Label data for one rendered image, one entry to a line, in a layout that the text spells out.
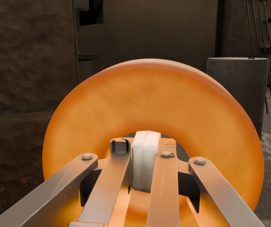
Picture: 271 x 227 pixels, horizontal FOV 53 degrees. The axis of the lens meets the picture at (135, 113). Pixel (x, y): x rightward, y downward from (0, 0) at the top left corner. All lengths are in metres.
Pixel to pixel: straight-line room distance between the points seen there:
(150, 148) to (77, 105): 0.06
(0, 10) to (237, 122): 0.45
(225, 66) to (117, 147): 2.53
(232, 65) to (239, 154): 2.48
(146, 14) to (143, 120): 7.34
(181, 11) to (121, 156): 7.98
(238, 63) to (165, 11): 5.36
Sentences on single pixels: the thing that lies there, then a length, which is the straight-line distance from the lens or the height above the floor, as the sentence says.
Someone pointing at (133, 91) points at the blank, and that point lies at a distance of 0.17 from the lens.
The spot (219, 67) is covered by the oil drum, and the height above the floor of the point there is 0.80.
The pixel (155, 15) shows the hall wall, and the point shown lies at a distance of 7.63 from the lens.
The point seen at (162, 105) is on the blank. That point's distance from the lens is 0.17.
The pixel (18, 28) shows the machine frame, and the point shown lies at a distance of 0.54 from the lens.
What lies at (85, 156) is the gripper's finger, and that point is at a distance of 0.16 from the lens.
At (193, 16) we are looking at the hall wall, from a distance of 8.37.
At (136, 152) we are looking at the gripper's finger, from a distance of 0.16.
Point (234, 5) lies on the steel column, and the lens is 4.27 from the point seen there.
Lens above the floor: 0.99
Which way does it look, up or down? 14 degrees down
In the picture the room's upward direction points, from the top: straight up
